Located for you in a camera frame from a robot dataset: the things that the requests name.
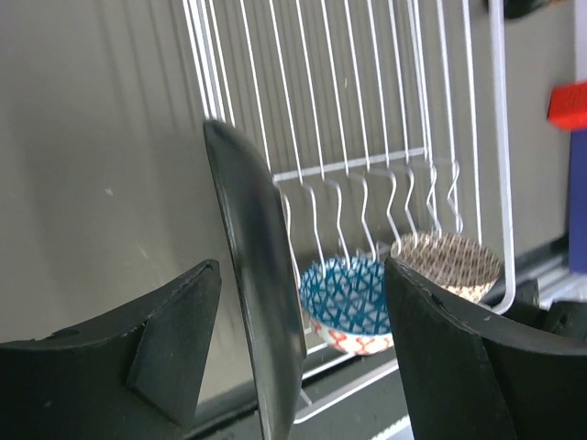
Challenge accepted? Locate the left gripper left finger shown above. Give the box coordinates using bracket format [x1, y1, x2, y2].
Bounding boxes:
[1, 259, 222, 439]

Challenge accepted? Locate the red cube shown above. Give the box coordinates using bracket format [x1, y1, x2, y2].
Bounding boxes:
[548, 82, 587, 132]

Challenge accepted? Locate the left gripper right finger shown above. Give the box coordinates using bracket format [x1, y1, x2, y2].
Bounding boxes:
[384, 258, 586, 439]

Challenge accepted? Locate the black floral rectangular tray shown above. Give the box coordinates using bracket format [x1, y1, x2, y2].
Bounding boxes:
[203, 120, 306, 439]

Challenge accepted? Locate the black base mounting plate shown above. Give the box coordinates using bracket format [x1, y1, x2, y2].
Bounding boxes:
[196, 237, 587, 440]

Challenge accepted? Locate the white wire dish rack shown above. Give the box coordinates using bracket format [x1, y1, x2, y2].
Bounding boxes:
[182, 0, 517, 425]

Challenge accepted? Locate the brown patterned small bowl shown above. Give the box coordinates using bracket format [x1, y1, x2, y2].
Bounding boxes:
[390, 233, 502, 303]

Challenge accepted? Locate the dark blue binder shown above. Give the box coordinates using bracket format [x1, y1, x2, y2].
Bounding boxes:
[569, 130, 587, 274]

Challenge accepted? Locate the red patterned bowl blue inside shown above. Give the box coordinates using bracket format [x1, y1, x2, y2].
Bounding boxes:
[299, 257, 393, 356]

